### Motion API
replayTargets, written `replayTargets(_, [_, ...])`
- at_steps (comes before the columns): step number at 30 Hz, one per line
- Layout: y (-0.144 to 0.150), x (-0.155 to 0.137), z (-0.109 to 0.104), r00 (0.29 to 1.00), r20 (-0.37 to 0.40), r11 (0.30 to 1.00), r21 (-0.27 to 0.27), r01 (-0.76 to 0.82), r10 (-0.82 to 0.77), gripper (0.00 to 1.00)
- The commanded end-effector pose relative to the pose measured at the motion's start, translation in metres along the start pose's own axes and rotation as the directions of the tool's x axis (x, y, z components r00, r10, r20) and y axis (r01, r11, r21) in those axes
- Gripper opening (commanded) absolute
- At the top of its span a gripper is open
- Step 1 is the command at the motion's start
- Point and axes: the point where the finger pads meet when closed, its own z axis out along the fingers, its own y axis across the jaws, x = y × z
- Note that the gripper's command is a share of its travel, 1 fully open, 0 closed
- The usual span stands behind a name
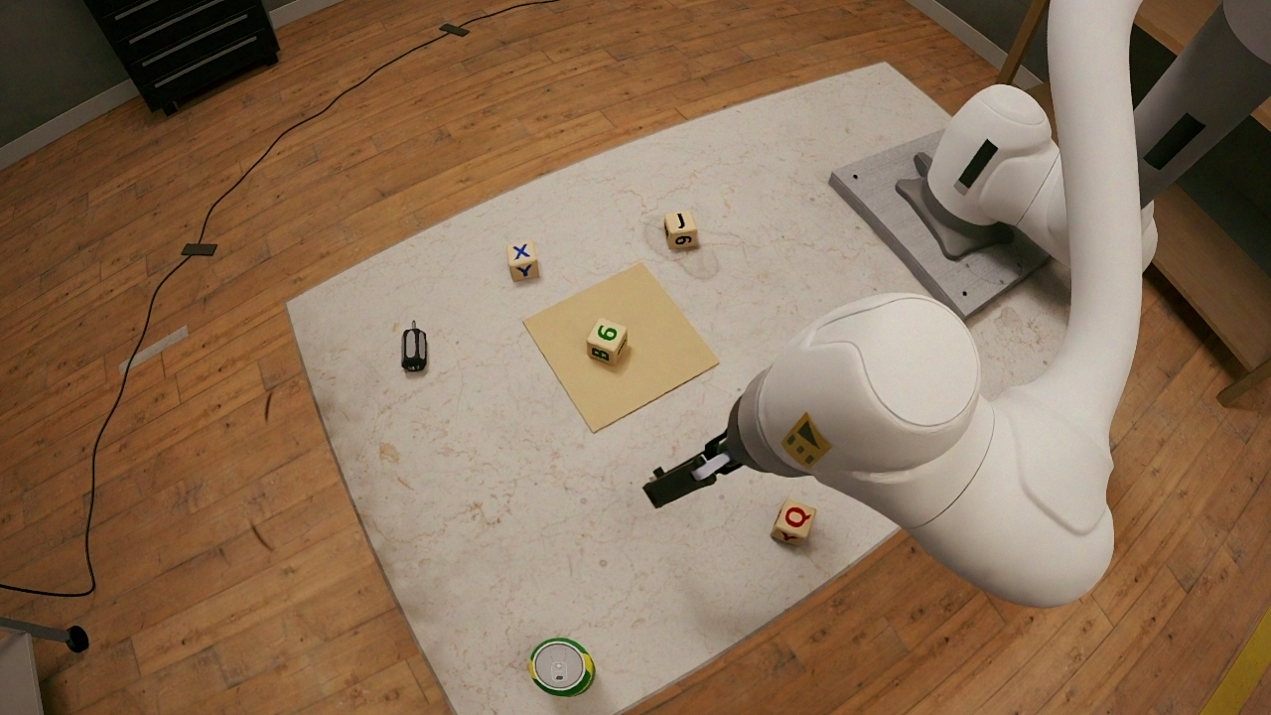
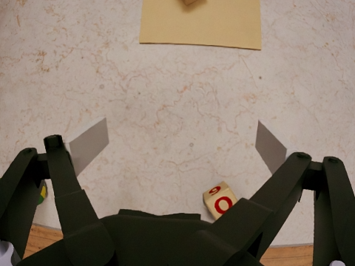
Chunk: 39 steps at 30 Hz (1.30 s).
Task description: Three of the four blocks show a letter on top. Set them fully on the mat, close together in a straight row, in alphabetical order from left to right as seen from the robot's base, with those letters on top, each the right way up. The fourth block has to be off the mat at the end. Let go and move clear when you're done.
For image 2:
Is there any tan flat mat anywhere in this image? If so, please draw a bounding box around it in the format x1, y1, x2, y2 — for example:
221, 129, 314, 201
139, 0, 262, 50

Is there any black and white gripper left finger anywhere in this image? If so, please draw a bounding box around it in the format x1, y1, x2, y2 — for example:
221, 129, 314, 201
0, 117, 119, 266

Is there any green drink can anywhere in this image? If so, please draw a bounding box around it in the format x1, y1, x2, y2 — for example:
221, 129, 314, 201
38, 184, 46, 205

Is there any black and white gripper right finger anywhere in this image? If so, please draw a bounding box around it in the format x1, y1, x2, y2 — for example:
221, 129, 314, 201
167, 120, 355, 266

